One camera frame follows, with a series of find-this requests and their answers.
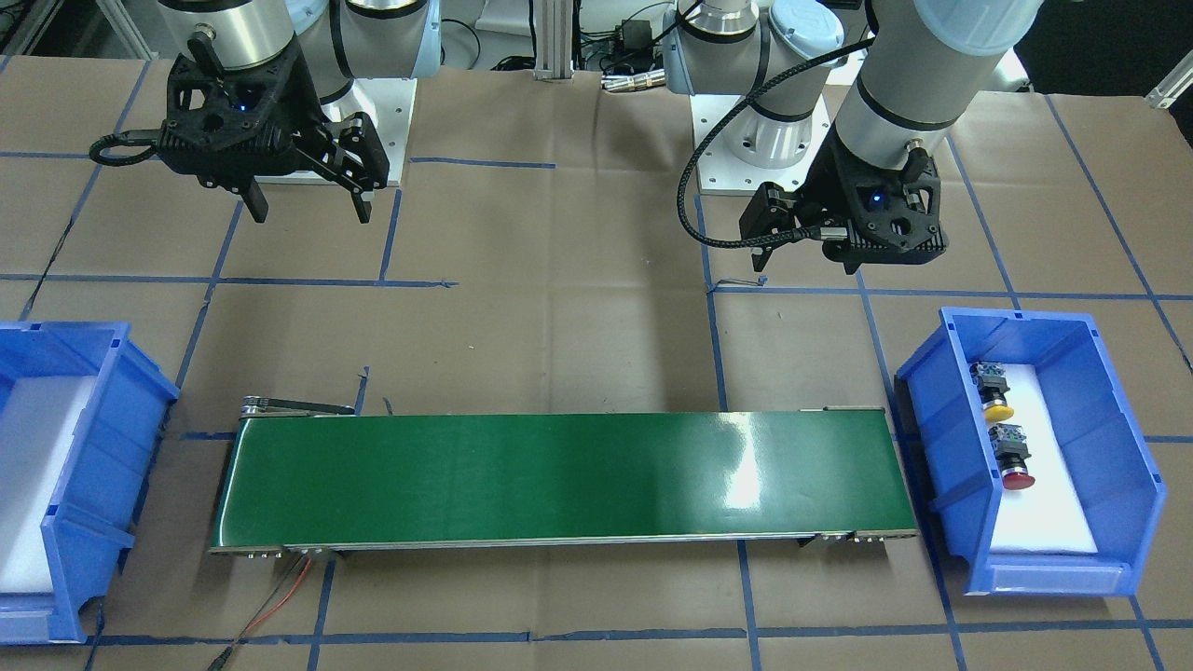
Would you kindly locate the white foam pad start bin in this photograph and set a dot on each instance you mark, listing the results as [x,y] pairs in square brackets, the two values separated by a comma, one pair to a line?
[1046,518]

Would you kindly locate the blue bin with buttons start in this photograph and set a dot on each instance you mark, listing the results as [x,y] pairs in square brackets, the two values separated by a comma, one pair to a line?
[1116,480]

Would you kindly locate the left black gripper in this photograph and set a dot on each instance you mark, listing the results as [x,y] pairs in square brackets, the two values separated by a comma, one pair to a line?
[824,191]

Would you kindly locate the green conveyor belt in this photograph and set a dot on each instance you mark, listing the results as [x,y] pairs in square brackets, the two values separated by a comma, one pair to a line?
[398,483]

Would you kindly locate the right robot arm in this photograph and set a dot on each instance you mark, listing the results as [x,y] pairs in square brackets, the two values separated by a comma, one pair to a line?
[343,42]

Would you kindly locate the white foam pad destination bin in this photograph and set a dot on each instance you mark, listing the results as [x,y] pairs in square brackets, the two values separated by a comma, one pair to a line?
[38,424]

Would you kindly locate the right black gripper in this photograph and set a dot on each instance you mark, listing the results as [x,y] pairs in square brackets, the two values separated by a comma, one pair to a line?
[310,130]

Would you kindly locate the yellow push button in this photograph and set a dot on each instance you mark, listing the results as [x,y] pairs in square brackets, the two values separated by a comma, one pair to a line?
[990,380]

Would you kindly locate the blue destination bin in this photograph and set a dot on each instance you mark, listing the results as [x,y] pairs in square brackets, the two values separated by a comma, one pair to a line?
[87,527]

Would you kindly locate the aluminium profile post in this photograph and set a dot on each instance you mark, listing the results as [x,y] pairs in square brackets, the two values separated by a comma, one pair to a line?
[554,32]

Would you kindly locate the red push button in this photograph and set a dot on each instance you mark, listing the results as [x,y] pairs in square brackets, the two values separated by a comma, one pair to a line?
[1011,453]

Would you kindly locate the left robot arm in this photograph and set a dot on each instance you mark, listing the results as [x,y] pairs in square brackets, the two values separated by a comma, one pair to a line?
[925,62]

